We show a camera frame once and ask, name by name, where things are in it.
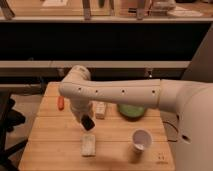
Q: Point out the orange carrot toy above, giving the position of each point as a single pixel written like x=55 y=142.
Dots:
x=60 y=103

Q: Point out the white tube bottle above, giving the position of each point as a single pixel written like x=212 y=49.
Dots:
x=100 y=111

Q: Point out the black office chair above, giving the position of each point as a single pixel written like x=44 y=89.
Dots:
x=9 y=118

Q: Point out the green bowl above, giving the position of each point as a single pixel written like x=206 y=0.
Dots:
x=130 y=111

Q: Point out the grey cabinet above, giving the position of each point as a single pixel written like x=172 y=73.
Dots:
x=201 y=66

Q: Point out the white sponge block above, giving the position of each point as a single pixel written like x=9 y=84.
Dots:
x=88 y=145

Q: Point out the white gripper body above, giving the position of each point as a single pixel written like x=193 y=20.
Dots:
x=80 y=108

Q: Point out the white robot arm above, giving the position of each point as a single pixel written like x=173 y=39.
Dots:
x=192 y=101

